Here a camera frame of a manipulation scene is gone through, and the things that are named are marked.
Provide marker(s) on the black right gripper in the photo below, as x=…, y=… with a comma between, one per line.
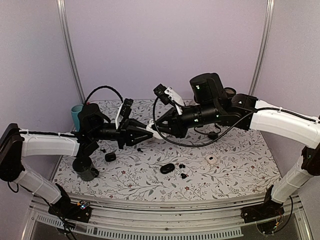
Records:
x=174, y=127

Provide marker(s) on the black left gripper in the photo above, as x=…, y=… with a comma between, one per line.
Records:
x=126, y=133

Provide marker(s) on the white earbud case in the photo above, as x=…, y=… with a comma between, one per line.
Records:
x=150, y=125

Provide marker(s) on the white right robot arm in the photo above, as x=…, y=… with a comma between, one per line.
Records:
x=214, y=105

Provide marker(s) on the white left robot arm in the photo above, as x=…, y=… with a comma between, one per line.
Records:
x=16, y=143

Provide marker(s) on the black square earbud case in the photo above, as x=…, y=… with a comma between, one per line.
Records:
x=110, y=157

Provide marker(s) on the black oval earbud case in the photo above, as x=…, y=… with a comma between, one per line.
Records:
x=167, y=168

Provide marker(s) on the teal cup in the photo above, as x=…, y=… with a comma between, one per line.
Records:
x=75, y=110

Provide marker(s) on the black mug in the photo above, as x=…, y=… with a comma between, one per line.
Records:
x=84, y=168

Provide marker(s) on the black tapered vase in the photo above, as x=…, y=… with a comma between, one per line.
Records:
x=230, y=92

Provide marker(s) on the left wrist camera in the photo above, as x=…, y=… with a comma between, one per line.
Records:
x=123, y=112

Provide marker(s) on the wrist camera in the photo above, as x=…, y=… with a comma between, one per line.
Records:
x=123, y=112
x=168, y=96

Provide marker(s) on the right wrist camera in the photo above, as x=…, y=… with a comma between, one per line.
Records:
x=168, y=96

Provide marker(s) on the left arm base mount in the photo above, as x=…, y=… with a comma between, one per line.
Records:
x=65, y=209

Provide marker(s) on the aluminium front rail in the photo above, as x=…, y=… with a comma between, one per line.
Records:
x=218, y=219

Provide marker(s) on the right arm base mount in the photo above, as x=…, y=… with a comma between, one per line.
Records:
x=268, y=209

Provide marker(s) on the left aluminium corner post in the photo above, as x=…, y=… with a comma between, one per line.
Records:
x=62, y=13

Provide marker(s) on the aluminium corner post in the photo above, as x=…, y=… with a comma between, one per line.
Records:
x=62, y=13
x=268, y=18

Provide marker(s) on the right aluminium corner post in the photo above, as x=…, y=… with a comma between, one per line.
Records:
x=268, y=18

